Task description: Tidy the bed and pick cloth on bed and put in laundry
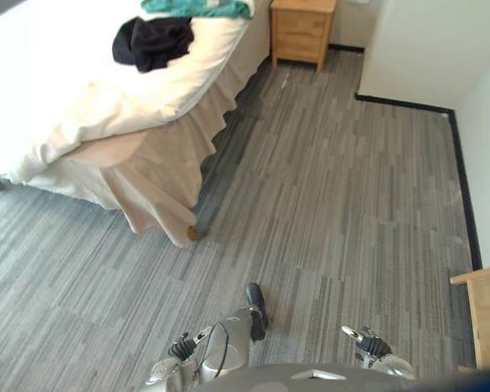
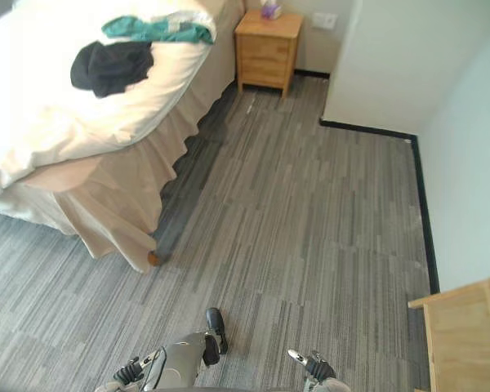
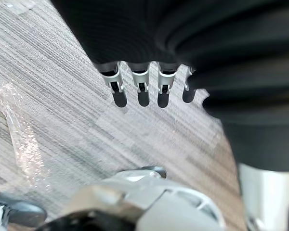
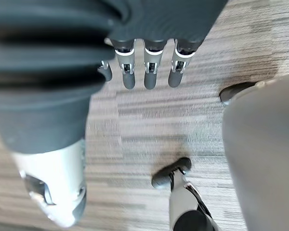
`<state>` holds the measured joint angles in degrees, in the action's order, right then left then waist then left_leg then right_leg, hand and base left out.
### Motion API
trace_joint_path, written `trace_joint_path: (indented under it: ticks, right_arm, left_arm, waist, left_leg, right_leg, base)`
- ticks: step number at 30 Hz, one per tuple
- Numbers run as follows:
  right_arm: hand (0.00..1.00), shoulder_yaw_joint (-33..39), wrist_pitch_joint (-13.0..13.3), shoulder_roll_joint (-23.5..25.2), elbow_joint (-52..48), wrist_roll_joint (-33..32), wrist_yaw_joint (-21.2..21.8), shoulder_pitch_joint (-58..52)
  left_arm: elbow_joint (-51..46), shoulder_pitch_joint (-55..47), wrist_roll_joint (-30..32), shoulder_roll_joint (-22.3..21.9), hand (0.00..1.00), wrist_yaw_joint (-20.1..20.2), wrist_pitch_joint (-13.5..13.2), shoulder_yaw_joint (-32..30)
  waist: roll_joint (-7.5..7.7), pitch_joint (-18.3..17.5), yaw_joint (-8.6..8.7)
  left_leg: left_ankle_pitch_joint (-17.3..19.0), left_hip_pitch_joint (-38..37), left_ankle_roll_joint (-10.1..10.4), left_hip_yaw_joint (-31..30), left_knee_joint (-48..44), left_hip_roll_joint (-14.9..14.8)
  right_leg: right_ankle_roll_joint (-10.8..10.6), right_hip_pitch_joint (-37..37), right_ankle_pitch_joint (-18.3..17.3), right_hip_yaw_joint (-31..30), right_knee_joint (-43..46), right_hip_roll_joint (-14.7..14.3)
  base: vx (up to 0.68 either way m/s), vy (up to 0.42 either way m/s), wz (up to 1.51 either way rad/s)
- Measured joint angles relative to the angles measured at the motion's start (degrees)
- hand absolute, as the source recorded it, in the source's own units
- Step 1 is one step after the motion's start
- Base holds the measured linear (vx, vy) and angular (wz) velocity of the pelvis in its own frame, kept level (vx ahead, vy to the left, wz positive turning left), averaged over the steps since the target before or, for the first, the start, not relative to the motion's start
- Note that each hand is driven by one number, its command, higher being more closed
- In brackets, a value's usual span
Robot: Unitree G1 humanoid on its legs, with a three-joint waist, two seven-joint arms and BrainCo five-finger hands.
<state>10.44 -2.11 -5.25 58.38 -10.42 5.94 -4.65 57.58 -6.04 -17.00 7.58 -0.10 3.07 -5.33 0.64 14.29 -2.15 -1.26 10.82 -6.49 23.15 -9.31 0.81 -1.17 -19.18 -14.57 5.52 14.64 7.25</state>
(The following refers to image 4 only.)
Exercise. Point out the dark robot foot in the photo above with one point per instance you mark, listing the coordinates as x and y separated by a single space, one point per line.
234 92
169 172

